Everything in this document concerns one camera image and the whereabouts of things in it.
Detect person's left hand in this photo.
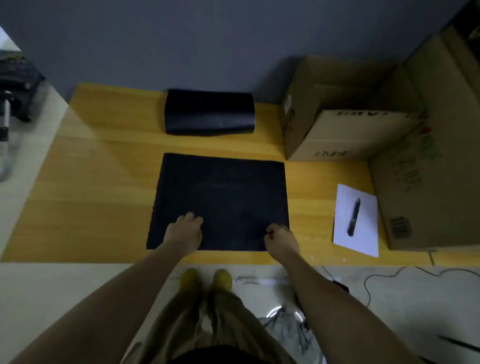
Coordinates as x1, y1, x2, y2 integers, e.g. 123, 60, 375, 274
161, 211, 205, 257

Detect person's right hand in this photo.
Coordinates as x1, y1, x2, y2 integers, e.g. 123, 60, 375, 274
264, 223, 302, 263

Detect black bag stack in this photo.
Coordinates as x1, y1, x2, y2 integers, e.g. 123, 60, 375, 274
164, 88, 257, 137

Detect person's left forearm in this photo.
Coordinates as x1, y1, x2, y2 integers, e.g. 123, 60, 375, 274
9, 241, 188, 364

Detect person's right forearm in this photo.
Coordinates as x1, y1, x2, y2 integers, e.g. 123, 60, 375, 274
275, 249, 425, 364

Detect large printed cardboard box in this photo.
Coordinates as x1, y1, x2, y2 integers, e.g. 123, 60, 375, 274
368, 26, 480, 251

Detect yellow left shoe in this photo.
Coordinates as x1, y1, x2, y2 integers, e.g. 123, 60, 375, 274
179, 268, 202, 297

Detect yellow shoe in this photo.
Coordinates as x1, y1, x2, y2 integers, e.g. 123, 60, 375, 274
179, 268, 202, 297
210, 268, 234, 293

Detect yellow right shoe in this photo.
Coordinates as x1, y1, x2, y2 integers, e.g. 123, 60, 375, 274
210, 268, 234, 293

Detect black pen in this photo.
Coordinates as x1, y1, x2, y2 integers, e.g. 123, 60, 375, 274
346, 197, 362, 237

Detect white paper sheet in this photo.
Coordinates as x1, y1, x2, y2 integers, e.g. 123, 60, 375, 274
332, 183, 380, 259

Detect grey plastic bag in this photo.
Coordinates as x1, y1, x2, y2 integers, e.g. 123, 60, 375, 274
260, 307, 314, 355

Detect olive trousers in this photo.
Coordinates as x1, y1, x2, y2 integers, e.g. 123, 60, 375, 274
123, 288, 297, 364

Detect yellow wooden table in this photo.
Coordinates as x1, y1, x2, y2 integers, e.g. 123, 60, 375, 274
0, 82, 480, 268

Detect black shirt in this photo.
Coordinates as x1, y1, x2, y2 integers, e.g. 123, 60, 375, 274
176, 344, 275, 364

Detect black rod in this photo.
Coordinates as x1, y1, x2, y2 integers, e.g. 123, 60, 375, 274
438, 335, 480, 355

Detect thin floor cable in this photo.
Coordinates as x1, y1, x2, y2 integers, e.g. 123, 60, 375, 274
362, 265, 480, 309

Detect silver metal frame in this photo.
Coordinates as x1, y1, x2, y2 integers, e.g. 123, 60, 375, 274
0, 89, 18, 183

